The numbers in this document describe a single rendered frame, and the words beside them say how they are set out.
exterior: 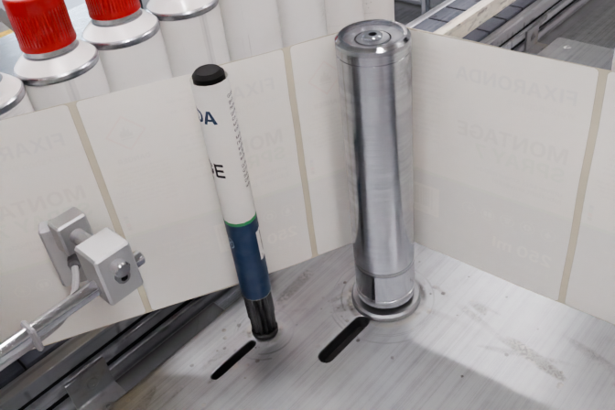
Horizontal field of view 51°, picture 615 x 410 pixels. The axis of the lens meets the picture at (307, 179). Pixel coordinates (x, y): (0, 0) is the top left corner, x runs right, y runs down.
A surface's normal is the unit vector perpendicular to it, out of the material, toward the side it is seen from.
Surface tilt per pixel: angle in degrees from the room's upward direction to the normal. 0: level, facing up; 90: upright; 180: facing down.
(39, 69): 42
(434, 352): 0
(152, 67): 90
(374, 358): 0
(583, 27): 0
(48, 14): 90
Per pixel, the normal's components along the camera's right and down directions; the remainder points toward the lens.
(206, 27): 0.64, 0.40
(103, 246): -0.11, -0.80
